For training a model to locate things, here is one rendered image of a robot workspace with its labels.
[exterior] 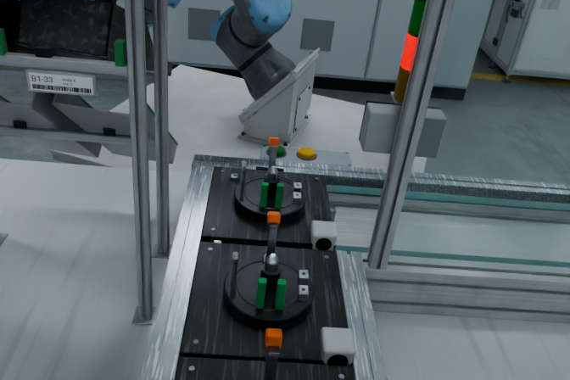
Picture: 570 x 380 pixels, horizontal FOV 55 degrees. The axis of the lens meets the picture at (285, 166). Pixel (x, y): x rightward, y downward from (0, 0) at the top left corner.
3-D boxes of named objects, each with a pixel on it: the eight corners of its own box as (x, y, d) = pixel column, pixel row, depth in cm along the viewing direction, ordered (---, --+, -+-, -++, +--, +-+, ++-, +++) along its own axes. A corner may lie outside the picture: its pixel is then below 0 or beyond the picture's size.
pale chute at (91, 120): (112, 153, 114) (117, 133, 115) (173, 164, 112) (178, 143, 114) (50, 103, 86) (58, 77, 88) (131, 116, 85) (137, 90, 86)
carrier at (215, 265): (199, 249, 96) (201, 190, 89) (335, 259, 97) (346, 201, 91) (179, 363, 75) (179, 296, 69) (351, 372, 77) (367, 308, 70)
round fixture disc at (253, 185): (236, 180, 113) (236, 171, 112) (303, 185, 114) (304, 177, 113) (231, 220, 101) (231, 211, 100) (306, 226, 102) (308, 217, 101)
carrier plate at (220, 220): (213, 173, 118) (214, 164, 117) (324, 182, 119) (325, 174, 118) (200, 244, 97) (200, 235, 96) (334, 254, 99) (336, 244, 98)
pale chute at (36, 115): (37, 148, 113) (44, 127, 114) (98, 158, 111) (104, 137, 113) (-48, 95, 85) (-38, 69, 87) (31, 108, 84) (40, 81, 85)
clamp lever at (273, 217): (264, 255, 89) (267, 210, 88) (276, 256, 89) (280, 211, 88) (264, 263, 86) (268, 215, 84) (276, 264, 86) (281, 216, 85)
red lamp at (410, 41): (397, 60, 83) (404, 28, 81) (429, 63, 83) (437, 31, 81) (404, 72, 79) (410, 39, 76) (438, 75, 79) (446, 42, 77)
